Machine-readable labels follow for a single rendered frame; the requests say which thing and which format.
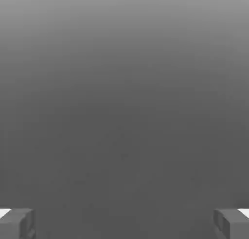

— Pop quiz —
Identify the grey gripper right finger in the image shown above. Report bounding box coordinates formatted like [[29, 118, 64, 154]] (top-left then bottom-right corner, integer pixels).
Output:
[[213, 207, 249, 239]]

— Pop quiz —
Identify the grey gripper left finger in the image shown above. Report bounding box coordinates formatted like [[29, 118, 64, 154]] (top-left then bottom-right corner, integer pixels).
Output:
[[0, 207, 36, 239]]

